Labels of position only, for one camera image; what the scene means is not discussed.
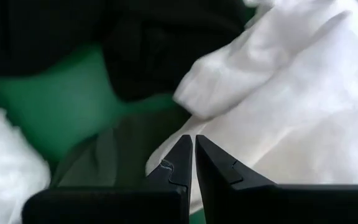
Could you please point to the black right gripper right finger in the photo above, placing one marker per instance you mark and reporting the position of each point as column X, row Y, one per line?
column 259, row 205

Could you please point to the green table mat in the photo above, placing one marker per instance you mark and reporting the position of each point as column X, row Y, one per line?
column 57, row 102

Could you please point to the white smooth t-shirt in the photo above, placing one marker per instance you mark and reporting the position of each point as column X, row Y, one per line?
column 291, row 93

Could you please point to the dark green garment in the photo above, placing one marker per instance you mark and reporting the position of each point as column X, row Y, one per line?
column 135, row 149

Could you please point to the large black jacket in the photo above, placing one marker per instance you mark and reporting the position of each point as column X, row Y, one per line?
column 73, row 31

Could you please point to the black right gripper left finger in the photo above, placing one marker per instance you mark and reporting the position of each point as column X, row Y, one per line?
column 120, row 205

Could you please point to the white fluffy garment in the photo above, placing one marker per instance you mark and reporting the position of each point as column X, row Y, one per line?
column 5, row 161

